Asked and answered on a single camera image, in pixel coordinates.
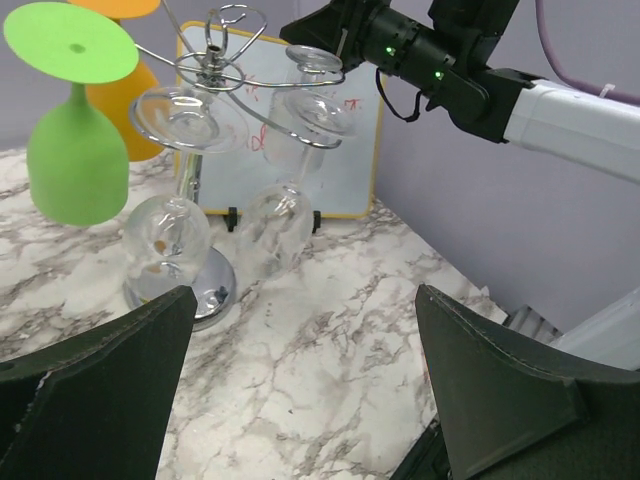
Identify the orange plastic wine glass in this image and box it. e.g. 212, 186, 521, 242
69, 0, 162, 162

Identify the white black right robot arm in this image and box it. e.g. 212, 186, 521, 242
376, 83, 639, 368

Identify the chrome wine glass rack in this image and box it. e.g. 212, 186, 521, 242
122, 0, 349, 334

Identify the clear wine glass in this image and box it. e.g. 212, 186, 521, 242
123, 86, 248, 302
236, 115, 356, 282

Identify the green plastic wine glass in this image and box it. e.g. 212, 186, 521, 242
3, 1, 139, 227

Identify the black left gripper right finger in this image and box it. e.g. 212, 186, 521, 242
415, 284, 639, 479

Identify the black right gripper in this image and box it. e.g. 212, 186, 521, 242
279, 0, 460, 95

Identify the yellow framed whiteboard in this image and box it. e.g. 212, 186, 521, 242
174, 19, 384, 220

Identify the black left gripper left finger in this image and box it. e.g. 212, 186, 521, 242
1, 286, 197, 479

